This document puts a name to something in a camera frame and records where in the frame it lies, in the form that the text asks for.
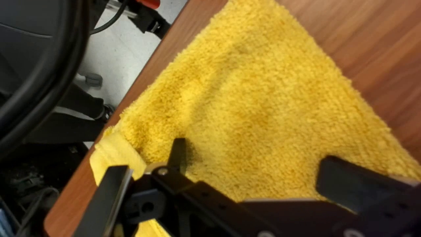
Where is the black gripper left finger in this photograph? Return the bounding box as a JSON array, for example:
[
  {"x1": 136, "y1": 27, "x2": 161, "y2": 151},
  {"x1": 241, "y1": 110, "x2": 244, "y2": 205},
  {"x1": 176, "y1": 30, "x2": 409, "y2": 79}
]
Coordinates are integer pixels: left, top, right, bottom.
[{"x1": 74, "y1": 138, "x2": 282, "y2": 237}]

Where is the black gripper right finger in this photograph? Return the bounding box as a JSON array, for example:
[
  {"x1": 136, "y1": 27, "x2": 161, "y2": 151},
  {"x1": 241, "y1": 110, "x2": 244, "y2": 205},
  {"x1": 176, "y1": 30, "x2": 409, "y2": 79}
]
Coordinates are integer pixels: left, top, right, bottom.
[{"x1": 316, "y1": 155, "x2": 421, "y2": 237}]

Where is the yellow towel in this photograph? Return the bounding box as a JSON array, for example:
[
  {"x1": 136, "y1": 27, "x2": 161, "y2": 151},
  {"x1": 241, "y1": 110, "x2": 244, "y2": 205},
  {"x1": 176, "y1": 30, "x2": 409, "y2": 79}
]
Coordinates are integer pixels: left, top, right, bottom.
[{"x1": 90, "y1": 0, "x2": 421, "y2": 237}]

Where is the black curved cable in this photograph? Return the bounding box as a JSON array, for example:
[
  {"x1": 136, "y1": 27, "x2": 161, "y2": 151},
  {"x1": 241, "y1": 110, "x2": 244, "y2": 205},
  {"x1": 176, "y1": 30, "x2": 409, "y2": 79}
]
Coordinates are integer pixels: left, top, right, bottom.
[{"x1": 0, "y1": 0, "x2": 96, "y2": 159}]

